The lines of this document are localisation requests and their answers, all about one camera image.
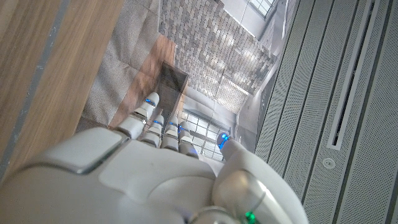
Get round white ceiling sensor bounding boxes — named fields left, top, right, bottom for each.
left=322, top=157, right=336, bottom=170

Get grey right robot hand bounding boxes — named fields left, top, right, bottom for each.
left=0, top=91, right=310, bottom=224

